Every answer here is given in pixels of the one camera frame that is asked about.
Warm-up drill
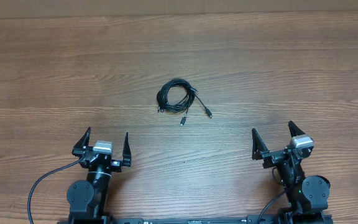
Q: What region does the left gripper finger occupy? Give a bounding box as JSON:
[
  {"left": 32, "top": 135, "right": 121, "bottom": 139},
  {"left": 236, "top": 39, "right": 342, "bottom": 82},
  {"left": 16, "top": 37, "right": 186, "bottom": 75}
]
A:
[
  {"left": 73, "top": 127, "right": 91, "bottom": 149},
  {"left": 122, "top": 133, "right": 132, "bottom": 167}
]

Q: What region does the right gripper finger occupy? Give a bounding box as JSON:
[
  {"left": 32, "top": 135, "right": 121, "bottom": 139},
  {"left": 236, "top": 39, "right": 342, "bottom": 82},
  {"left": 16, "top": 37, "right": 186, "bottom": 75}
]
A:
[
  {"left": 252, "top": 128, "right": 269, "bottom": 160},
  {"left": 288, "top": 121, "right": 305, "bottom": 137}
]

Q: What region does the medium black usb cable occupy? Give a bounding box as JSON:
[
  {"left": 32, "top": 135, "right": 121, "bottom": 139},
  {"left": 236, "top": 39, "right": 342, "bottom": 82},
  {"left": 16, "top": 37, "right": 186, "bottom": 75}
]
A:
[{"left": 158, "top": 79, "right": 197, "bottom": 127}]

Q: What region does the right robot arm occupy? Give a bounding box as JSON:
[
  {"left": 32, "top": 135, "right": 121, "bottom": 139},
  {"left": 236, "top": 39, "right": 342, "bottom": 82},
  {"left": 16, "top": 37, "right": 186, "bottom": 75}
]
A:
[{"left": 247, "top": 121, "right": 333, "bottom": 224}]

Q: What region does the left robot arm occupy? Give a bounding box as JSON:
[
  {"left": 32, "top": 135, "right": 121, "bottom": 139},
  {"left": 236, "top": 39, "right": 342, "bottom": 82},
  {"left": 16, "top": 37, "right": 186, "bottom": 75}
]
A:
[{"left": 67, "top": 128, "right": 132, "bottom": 224}]

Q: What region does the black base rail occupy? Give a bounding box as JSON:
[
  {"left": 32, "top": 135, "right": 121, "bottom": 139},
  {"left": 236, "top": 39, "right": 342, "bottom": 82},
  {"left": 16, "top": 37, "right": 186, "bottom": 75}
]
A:
[{"left": 57, "top": 213, "right": 334, "bottom": 224}]

